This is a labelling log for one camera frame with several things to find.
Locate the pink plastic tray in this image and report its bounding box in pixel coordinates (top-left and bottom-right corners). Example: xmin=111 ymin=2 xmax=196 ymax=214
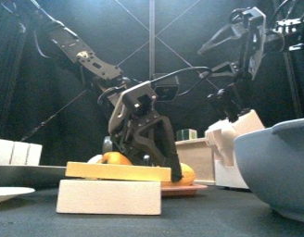
xmin=160 ymin=183 xmax=209 ymax=197

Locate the black knife handle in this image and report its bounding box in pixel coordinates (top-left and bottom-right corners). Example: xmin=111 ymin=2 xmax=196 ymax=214
xmin=226 ymin=81 xmax=251 ymax=116
xmin=205 ymin=88 xmax=239 ymax=124

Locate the black frame post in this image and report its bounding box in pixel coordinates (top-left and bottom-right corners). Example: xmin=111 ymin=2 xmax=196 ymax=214
xmin=280 ymin=44 xmax=303 ymax=119

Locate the white upright block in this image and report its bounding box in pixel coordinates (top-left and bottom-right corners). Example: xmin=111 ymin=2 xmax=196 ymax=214
xmin=0 ymin=138 xmax=16 ymax=166
xmin=25 ymin=143 xmax=42 ymax=167
xmin=9 ymin=141 xmax=30 ymax=166

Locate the white rectangular block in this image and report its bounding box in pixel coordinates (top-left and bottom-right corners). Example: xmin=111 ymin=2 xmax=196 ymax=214
xmin=56 ymin=179 xmax=163 ymax=217

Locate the green cube with white stripe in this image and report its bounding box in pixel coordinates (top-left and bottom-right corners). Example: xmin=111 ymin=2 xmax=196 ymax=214
xmin=176 ymin=128 xmax=199 ymax=142

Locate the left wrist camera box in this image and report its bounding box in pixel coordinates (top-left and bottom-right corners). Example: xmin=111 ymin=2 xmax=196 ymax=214
xmin=151 ymin=73 xmax=181 ymax=103

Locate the vertical metal frame pole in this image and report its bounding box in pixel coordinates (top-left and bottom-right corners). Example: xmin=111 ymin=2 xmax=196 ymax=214
xmin=148 ymin=0 xmax=156 ymax=81

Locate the yellow toy corn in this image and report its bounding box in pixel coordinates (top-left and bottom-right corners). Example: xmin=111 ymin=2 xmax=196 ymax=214
xmin=177 ymin=162 xmax=197 ymax=187

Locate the black left camera cable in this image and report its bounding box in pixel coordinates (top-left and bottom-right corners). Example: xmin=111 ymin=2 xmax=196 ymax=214
xmin=149 ymin=65 xmax=213 ymax=97

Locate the white plate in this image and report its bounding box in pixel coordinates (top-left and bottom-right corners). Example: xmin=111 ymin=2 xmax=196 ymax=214
xmin=0 ymin=186 xmax=37 ymax=206

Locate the grey flat tray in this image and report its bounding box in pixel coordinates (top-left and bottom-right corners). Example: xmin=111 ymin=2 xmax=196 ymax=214
xmin=0 ymin=164 xmax=69 ymax=188

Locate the light blue bowl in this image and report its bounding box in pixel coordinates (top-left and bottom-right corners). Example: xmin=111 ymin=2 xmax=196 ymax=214
xmin=232 ymin=117 xmax=304 ymax=224

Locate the orange toy bell pepper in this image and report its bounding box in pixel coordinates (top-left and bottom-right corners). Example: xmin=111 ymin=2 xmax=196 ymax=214
xmin=100 ymin=150 xmax=133 ymax=166

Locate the light wooden box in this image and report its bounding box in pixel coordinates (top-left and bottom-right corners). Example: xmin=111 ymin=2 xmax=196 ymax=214
xmin=175 ymin=137 xmax=218 ymax=186

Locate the yellow wooden board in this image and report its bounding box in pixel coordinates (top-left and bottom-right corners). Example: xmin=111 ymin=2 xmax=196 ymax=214
xmin=64 ymin=161 xmax=173 ymax=183

